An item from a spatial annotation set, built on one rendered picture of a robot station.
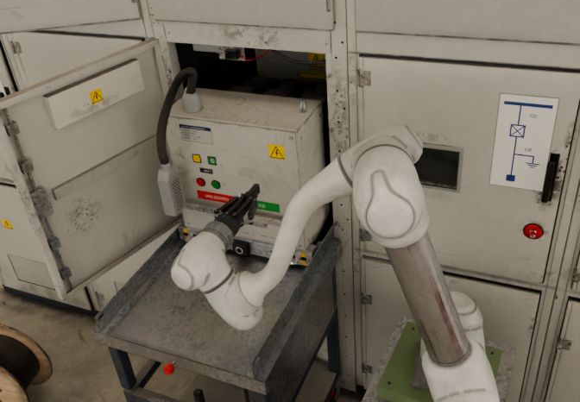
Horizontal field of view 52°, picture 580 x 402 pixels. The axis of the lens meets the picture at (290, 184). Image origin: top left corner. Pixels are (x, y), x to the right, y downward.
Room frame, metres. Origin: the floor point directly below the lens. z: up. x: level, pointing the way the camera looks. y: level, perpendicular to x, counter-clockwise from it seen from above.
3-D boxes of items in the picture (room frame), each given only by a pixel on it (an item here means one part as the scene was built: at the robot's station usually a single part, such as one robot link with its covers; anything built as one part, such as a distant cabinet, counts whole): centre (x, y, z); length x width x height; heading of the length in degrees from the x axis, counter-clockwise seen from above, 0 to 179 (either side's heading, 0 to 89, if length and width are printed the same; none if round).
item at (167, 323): (1.57, 0.25, 0.82); 0.68 x 0.62 x 0.06; 154
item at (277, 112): (1.95, 0.08, 1.15); 0.51 x 0.50 x 0.48; 154
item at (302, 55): (2.43, -0.16, 1.28); 0.58 x 0.02 x 0.19; 64
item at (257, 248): (1.73, 0.18, 0.90); 0.54 x 0.05 x 0.06; 64
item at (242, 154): (1.71, 0.19, 1.15); 0.48 x 0.01 x 0.48; 64
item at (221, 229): (1.33, 0.22, 1.23); 0.09 x 0.06 x 0.09; 64
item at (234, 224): (1.39, 0.18, 1.23); 0.09 x 0.08 x 0.07; 154
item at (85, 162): (1.82, 0.63, 1.21); 0.63 x 0.07 x 0.74; 138
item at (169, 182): (1.74, 0.41, 1.14); 0.08 x 0.05 x 0.17; 154
